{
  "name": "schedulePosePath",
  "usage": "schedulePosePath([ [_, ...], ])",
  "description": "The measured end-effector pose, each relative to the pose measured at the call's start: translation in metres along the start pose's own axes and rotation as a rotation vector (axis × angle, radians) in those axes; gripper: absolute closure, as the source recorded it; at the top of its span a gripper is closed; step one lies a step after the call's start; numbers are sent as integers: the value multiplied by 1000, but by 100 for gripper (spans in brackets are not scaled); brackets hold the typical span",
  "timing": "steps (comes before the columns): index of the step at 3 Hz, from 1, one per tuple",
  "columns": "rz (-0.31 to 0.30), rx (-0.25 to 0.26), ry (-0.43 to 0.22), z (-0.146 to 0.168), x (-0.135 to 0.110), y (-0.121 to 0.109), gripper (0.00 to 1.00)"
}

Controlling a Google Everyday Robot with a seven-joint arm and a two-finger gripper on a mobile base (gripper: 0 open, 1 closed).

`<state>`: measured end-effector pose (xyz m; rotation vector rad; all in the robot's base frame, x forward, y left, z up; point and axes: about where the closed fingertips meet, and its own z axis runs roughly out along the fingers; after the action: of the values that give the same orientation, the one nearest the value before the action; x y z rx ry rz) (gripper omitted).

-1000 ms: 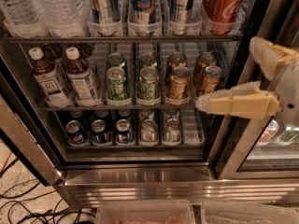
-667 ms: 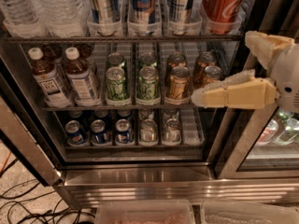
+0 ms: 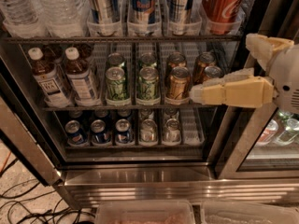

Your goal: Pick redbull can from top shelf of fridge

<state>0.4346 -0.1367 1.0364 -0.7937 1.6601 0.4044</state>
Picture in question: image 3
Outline black floor cables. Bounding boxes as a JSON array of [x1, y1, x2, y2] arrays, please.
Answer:
[[0, 157, 96, 224]]

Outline clear plastic bin left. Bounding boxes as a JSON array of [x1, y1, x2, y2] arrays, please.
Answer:
[[94, 200, 195, 224]]

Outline orange floor cable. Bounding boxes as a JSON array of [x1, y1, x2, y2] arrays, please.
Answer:
[[0, 151, 13, 175]]

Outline clear water bottle right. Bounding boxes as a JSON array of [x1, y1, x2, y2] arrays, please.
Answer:
[[39, 0, 83, 38]]

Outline blue pepsi can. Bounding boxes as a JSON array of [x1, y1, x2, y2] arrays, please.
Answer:
[[64, 120, 88, 147], [115, 119, 134, 145], [91, 119, 111, 146]]

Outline green soda can back left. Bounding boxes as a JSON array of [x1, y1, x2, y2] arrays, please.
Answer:
[[107, 52, 127, 72]]

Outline blue pepsi can left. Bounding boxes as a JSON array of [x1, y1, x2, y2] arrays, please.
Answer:
[[64, 120, 88, 147]]

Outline green soda can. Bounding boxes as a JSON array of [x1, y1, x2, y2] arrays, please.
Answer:
[[107, 52, 127, 72], [138, 52, 157, 69], [137, 66, 161, 105], [106, 66, 129, 105]]

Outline orange soda can back right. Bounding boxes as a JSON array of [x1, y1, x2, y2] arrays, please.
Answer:
[[192, 51, 217, 85]]

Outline orange soda can front left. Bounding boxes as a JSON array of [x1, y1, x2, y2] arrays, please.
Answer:
[[165, 66, 191, 105]]

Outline green soda can front right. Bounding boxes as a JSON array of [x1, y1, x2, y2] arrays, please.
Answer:
[[137, 66, 161, 105]]

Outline green can behind glass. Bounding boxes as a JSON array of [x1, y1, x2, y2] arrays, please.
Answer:
[[275, 110, 299, 146]]

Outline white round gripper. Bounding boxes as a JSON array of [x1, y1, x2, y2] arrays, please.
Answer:
[[190, 34, 299, 114]]

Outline iced tea bottle right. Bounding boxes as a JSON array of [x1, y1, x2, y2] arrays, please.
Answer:
[[65, 47, 100, 106]]

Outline orange soda can front right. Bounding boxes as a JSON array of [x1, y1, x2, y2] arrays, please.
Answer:
[[199, 66, 223, 84]]

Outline iced tea bottle left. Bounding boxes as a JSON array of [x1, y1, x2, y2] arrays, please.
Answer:
[[28, 48, 72, 108]]

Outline clear plastic bin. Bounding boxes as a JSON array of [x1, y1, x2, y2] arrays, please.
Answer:
[[200, 201, 299, 224], [94, 200, 195, 224]]

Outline clear water bottle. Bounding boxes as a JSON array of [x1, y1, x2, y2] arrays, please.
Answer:
[[39, 0, 83, 38], [0, 0, 47, 38]]

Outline green soda can front left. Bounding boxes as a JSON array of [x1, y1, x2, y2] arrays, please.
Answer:
[[106, 66, 129, 105]]

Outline silver soda can right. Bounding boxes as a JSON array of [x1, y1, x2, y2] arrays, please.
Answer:
[[163, 119, 181, 146]]

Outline green soda can back right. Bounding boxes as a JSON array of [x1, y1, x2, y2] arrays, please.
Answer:
[[138, 52, 157, 69]]

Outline clear water bottle left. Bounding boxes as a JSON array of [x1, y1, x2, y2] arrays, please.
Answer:
[[0, 0, 47, 38]]

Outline clear plastic bin right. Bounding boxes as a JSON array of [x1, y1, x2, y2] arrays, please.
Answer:
[[200, 201, 299, 224]]

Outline stainless steel fridge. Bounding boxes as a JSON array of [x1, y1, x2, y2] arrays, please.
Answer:
[[1, 0, 299, 209]]

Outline orange soda can back left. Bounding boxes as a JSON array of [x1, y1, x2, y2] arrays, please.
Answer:
[[164, 51, 187, 84]]

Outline blue pepsi can middle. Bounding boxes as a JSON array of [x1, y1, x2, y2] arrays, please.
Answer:
[[91, 119, 111, 146]]

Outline silver soda can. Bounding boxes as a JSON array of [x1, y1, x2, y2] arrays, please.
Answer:
[[163, 119, 181, 146], [139, 119, 158, 146]]

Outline blue redbull can centre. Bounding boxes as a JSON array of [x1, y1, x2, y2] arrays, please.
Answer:
[[131, 0, 155, 36]]

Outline iced tea bottle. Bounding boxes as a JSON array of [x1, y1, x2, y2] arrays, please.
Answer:
[[65, 47, 100, 106], [28, 48, 72, 108]]

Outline silver blue redbull can left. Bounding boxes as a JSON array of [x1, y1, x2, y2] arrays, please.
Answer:
[[89, 0, 120, 36]]

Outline red can behind glass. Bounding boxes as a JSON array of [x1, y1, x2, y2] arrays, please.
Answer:
[[256, 119, 278, 146]]

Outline blue pepsi can right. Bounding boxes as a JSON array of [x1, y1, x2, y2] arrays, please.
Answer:
[[115, 119, 134, 145]]

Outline plaid slim can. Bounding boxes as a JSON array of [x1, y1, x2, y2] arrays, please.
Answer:
[[169, 0, 193, 35]]

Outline silver soda can left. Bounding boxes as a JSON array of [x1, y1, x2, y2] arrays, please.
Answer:
[[139, 119, 158, 146]]

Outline red coca-cola can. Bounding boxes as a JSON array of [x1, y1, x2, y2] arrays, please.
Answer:
[[202, 0, 242, 35]]

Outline orange soda can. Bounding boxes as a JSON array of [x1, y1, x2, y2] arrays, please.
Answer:
[[165, 66, 191, 105], [192, 51, 217, 85], [199, 66, 223, 84], [164, 51, 187, 84]]

